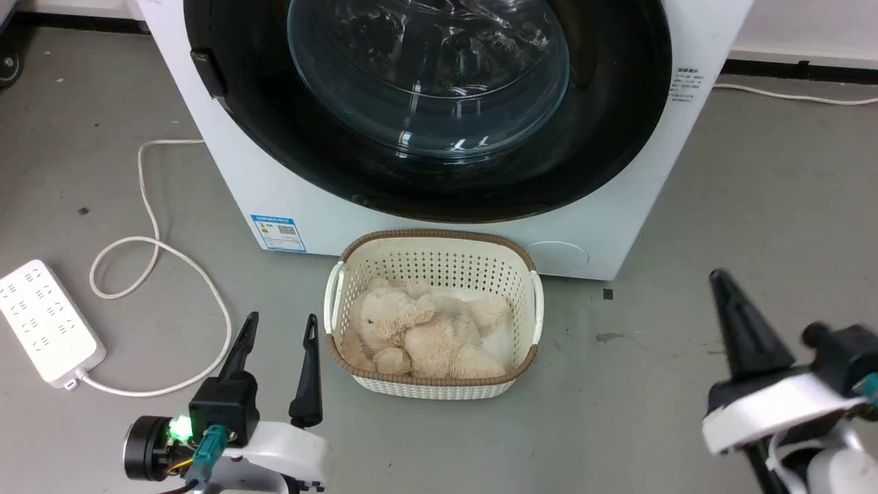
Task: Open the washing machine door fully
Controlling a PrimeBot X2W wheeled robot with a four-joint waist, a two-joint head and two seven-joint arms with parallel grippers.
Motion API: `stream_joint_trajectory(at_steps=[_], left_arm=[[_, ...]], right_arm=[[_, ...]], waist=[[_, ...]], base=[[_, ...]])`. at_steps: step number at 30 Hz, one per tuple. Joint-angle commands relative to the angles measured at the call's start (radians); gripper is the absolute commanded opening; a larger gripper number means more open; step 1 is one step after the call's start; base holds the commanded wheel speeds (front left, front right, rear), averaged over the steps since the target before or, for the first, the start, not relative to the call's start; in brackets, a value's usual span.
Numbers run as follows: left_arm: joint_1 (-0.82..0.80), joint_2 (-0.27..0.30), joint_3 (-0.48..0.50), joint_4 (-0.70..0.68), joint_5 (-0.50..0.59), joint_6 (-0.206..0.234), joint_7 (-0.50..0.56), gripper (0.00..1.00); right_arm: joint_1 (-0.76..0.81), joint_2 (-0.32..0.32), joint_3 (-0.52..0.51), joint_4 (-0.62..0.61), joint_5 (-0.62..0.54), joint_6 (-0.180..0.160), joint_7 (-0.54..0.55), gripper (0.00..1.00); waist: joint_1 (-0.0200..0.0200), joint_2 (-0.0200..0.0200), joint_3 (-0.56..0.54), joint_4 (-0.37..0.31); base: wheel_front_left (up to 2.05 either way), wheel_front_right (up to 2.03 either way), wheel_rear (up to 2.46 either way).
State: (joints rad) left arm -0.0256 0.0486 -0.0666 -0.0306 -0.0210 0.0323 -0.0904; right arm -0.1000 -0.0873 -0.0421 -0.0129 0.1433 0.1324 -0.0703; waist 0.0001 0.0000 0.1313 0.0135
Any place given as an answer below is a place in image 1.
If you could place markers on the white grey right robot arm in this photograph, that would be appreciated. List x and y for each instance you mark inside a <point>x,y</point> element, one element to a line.
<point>847,466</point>

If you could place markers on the round white filter cover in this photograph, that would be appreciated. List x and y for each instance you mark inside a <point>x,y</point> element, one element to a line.
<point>559,259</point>

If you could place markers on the black caster wheel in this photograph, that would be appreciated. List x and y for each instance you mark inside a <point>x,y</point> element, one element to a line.
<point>8,68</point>

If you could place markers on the white power strip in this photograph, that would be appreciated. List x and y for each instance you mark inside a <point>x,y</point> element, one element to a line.
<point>44,322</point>

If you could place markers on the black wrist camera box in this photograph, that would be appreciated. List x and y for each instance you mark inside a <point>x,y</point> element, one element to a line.
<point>847,357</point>
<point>223,405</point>

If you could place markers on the blue energy label sticker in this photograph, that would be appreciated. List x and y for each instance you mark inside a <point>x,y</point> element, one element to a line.
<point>278,233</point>

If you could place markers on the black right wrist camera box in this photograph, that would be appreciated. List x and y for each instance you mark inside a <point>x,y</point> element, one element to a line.
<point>847,357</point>

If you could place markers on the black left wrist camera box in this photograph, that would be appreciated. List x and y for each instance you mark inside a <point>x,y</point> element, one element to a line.
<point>223,405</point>

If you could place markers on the black printed text label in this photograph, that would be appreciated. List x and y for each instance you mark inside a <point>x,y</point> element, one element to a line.
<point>685,86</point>

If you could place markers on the black round left gripper motor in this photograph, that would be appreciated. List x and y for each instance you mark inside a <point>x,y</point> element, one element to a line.
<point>145,449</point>

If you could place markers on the cream perforated laundry basket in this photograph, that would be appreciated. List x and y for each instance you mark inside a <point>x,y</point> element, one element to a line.
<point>439,257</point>

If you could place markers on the beige plush teddy bear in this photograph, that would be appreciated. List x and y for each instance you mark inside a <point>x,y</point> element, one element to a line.
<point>429,336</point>

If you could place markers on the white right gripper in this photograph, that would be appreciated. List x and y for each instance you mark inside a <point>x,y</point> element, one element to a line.
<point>775,412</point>

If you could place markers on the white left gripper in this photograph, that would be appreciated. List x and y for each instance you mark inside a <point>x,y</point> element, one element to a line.
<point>288,456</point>

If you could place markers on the white front-load washing machine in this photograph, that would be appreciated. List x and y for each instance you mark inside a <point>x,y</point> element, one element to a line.
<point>309,199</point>

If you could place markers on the black round glass washer door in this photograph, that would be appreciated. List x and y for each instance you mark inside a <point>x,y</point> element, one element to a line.
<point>274,137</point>

